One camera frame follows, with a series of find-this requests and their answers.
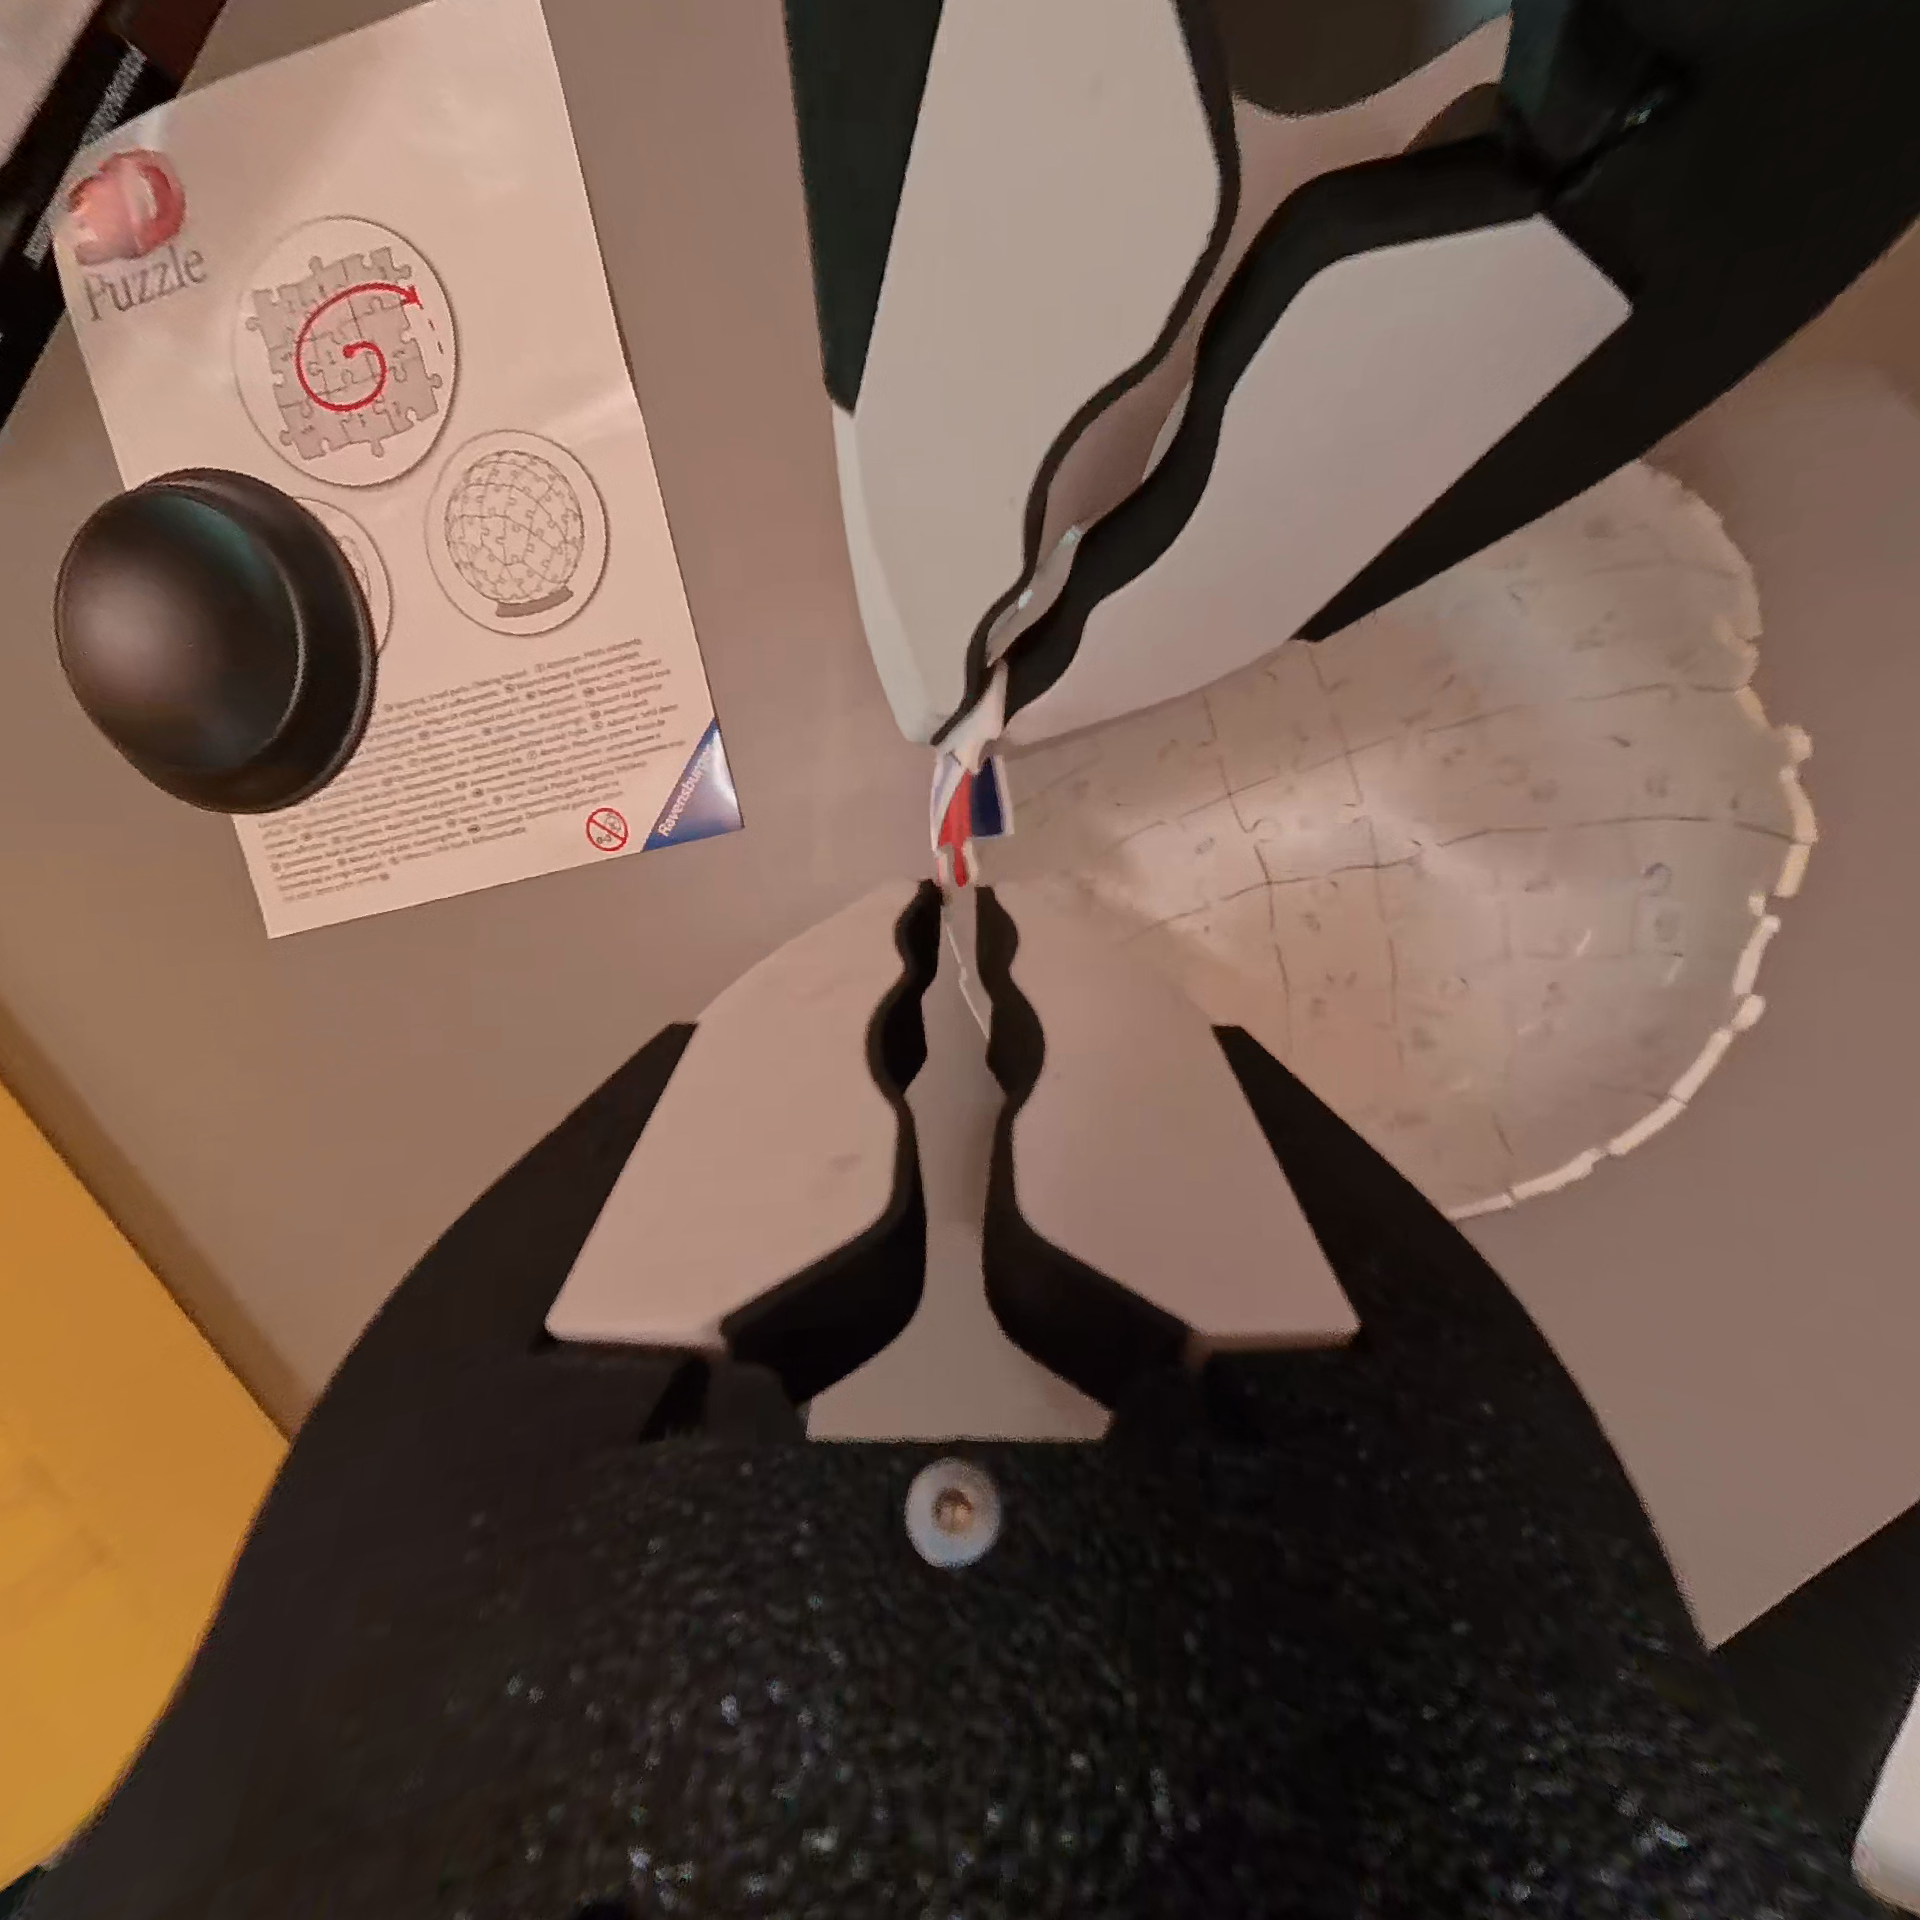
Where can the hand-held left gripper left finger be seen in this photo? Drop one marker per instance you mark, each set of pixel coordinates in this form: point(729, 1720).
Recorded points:
point(749, 1200)

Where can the yellow plastic bin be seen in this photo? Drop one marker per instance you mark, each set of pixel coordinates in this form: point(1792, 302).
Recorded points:
point(89, 1425)

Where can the black round ball stand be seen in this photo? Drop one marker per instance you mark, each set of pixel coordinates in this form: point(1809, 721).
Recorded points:
point(211, 629)

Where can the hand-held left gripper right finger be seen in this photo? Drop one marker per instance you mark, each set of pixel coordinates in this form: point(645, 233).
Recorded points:
point(1170, 1200)

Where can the colourful cartoon puzzle ball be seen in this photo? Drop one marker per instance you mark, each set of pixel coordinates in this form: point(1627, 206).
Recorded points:
point(1425, 901)

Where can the black flat board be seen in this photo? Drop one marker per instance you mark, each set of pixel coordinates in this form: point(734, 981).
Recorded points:
point(37, 255)

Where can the white instruction leaflet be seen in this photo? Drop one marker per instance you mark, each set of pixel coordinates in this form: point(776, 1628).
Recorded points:
point(570, 450)

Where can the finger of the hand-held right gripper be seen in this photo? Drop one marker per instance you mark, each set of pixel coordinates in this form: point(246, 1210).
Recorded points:
point(1019, 271)
point(1394, 405)

